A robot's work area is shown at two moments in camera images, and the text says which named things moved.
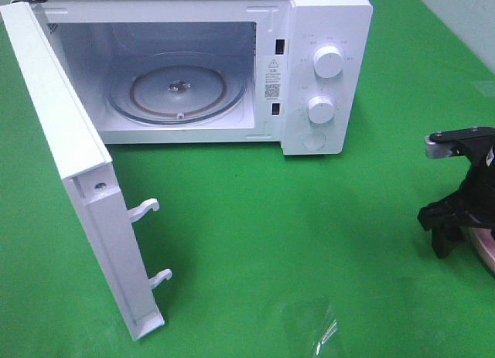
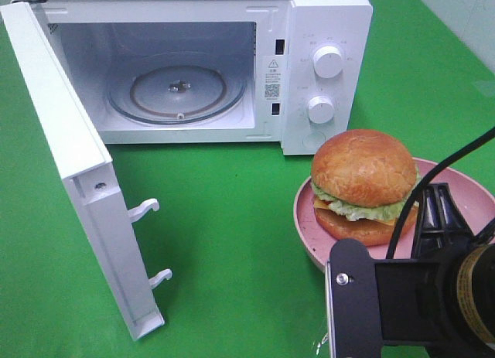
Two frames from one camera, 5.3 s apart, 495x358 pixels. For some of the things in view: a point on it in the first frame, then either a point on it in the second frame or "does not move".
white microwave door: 83,165 does not move
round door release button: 314,141 does not move
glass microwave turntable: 177,88 does not move
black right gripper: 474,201 to 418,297
